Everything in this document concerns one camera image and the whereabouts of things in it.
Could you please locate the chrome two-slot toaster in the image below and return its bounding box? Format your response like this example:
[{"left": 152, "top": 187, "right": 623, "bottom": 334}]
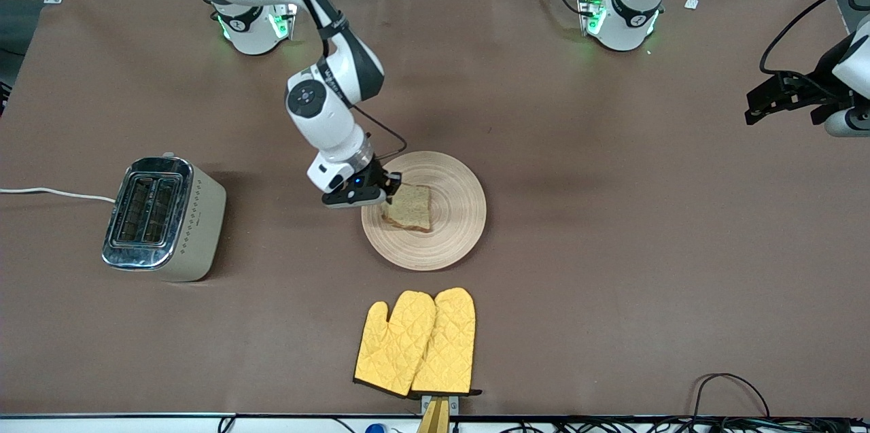
[{"left": 102, "top": 152, "right": 228, "bottom": 283}]

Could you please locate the black looped cable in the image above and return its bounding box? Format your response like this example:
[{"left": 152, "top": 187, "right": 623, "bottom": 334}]
[{"left": 692, "top": 373, "right": 771, "bottom": 420}]

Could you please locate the small metal bracket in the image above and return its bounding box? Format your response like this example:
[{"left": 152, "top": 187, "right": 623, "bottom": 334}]
[{"left": 420, "top": 394, "right": 460, "bottom": 416}]

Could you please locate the brown table cover mat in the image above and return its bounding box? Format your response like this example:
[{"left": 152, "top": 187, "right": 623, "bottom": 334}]
[{"left": 0, "top": 0, "right": 870, "bottom": 418}]

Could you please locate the brown toast slice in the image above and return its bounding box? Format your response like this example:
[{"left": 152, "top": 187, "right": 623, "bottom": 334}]
[{"left": 381, "top": 184, "right": 434, "bottom": 234}]

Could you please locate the white toaster power cable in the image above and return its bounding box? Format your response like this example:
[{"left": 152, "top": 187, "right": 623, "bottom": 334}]
[{"left": 0, "top": 187, "right": 118, "bottom": 204}]

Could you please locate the white table edge rail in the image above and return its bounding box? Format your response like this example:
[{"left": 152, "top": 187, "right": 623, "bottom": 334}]
[{"left": 0, "top": 415, "right": 870, "bottom": 433}]

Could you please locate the yellow quilted oven mitt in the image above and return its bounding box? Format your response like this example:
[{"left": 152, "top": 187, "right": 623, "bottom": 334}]
[
  {"left": 353, "top": 291, "right": 437, "bottom": 398},
  {"left": 410, "top": 287, "right": 483, "bottom": 398}
]

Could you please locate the round wooden plate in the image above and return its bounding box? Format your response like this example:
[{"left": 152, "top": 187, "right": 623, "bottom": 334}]
[{"left": 361, "top": 151, "right": 487, "bottom": 272}]

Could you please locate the black cable bundle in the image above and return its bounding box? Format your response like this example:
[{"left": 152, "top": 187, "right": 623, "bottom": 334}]
[{"left": 449, "top": 417, "right": 870, "bottom": 433}]

